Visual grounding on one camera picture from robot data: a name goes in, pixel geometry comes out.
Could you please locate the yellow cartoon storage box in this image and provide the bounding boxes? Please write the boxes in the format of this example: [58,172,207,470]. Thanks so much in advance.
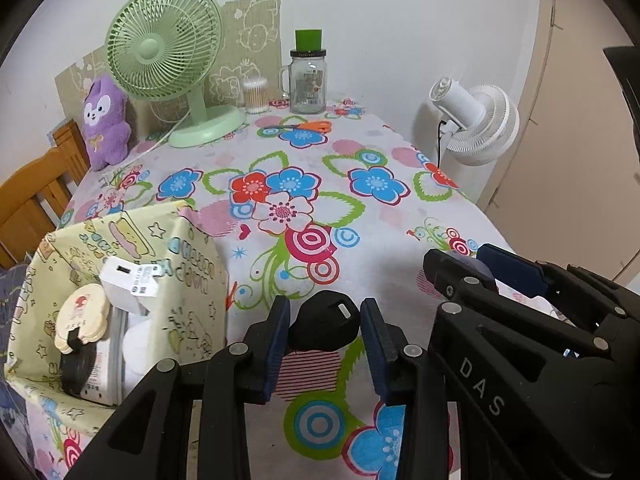
[4,200,231,433]

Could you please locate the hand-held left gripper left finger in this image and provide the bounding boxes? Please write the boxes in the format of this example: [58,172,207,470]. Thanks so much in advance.
[65,295,292,480]

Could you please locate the purple plush toy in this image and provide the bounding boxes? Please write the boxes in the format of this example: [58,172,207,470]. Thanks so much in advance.
[81,74,132,171]

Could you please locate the beige cartoon print board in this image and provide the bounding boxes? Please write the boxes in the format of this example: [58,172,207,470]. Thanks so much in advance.
[54,0,283,126]

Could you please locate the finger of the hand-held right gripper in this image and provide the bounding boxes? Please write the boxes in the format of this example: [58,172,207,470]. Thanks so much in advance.
[422,249,616,480]
[475,243,640,333]

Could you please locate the white fan cable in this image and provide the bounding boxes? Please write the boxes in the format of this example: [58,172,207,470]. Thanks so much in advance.
[127,110,193,163]

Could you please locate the black plastic key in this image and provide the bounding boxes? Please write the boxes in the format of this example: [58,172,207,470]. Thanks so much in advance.
[287,290,362,352]

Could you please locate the white rectangular printed box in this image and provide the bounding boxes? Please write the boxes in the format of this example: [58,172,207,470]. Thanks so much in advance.
[80,310,126,407]

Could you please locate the dark grey object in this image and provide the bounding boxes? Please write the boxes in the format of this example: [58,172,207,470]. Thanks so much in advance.
[602,46,640,161]

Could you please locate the cotton swab container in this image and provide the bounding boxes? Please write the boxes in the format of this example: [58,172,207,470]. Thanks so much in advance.
[242,77,269,115]

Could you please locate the orange handled scissors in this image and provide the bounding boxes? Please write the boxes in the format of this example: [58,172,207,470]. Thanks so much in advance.
[262,120,333,135]

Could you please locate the blue plaid bedding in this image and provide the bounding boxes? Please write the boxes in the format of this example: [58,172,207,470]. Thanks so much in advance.
[0,265,36,466]

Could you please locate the white standing fan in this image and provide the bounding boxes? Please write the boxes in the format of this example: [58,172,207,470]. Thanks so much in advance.
[429,77,521,167]

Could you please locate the beige door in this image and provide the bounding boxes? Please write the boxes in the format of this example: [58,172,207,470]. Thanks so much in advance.
[475,0,640,281]

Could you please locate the cream round compact case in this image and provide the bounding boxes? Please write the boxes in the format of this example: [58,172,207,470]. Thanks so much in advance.
[54,283,112,357]

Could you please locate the green desk fan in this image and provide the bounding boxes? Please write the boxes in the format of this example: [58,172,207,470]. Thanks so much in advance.
[105,0,247,149]

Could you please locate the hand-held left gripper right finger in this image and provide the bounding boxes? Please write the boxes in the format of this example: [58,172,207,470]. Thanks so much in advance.
[359,297,461,480]

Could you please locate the glass jar with green lid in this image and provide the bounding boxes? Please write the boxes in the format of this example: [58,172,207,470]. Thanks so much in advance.
[278,29,328,115]

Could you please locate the white charger block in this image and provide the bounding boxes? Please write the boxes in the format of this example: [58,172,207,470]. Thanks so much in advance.
[98,257,167,311]

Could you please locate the black fan cable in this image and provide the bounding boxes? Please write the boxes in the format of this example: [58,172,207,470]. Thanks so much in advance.
[436,119,451,169]

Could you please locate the black oval pouch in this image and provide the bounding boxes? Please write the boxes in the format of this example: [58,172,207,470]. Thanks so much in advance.
[59,344,99,397]

